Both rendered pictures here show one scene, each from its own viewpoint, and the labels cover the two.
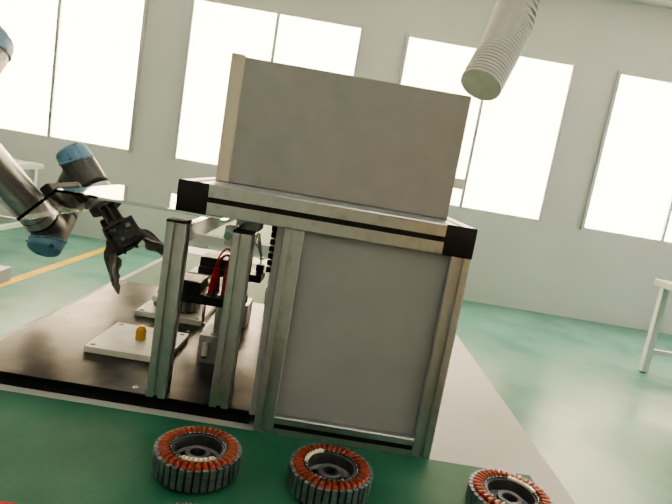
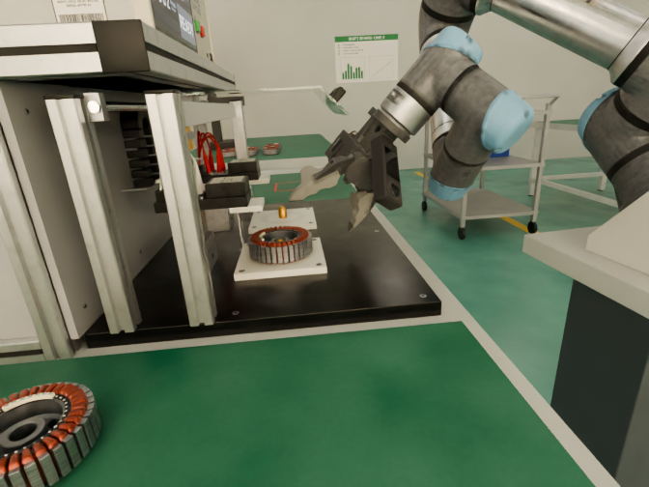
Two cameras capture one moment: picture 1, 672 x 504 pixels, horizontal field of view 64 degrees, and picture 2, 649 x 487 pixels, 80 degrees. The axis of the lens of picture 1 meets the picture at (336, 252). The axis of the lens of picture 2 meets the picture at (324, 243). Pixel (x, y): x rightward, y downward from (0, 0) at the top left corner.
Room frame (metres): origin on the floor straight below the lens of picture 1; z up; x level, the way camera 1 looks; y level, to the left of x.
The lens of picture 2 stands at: (1.88, 0.40, 1.03)
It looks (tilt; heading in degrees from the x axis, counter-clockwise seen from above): 20 degrees down; 177
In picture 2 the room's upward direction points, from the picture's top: 3 degrees counter-clockwise
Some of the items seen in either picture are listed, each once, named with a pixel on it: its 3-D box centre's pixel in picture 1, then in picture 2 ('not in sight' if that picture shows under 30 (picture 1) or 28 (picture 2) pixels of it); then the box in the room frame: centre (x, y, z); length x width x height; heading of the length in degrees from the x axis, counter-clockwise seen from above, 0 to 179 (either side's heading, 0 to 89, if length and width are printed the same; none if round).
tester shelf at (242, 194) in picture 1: (330, 204); (83, 79); (1.11, 0.03, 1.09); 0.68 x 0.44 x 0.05; 1
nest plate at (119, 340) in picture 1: (140, 341); (283, 219); (0.99, 0.35, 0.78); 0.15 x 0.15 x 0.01; 1
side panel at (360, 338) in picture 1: (358, 344); not in sight; (0.79, -0.06, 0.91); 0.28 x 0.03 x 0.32; 91
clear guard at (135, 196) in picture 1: (149, 213); (269, 104); (0.94, 0.34, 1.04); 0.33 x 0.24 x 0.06; 91
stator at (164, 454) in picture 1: (197, 457); not in sight; (0.65, 0.13, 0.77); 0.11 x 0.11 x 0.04
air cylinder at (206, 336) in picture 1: (215, 343); (220, 215); (0.99, 0.20, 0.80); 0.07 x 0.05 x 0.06; 1
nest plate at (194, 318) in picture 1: (177, 309); (281, 256); (1.23, 0.35, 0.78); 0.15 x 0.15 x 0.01; 1
